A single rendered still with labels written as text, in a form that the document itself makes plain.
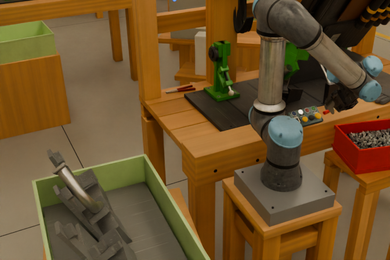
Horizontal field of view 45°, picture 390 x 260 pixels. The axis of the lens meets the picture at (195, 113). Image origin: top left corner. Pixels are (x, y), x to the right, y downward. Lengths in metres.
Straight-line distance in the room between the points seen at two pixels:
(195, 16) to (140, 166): 0.94
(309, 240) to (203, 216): 0.49
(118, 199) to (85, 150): 1.97
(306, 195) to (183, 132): 0.66
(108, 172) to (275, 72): 0.71
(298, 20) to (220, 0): 0.96
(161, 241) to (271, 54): 0.71
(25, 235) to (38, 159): 0.84
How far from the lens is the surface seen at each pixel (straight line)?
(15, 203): 3.30
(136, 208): 1.70
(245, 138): 1.98
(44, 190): 1.75
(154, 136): 2.46
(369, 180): 2.00
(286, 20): 1.44
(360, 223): 2.12
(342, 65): 1.57
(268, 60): 1.59
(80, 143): 3.79
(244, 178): 1.72
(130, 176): 1.80
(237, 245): 1.97
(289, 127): 1.60
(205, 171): 1.91
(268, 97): 1.65
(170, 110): 2.25
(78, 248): 1.26
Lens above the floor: 1.92
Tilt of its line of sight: 28 degrees down
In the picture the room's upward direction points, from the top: 1 degrees counter-clockwise
